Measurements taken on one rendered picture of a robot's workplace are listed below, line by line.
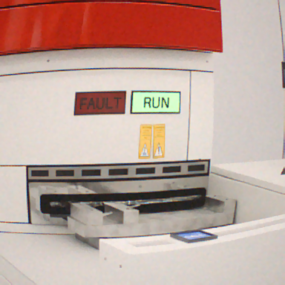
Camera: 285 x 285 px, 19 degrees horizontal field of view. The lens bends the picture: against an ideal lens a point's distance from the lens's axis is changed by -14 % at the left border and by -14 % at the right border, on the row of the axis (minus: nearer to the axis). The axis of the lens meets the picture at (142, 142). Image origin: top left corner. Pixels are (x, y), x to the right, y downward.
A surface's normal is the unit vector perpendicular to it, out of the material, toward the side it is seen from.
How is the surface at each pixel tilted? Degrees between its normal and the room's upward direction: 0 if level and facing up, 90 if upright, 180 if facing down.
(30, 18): 90
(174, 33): 90
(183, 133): 90
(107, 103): 90
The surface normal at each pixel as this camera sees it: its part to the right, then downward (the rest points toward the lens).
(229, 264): 0.50, 0.15
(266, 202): -0.87, 0.03
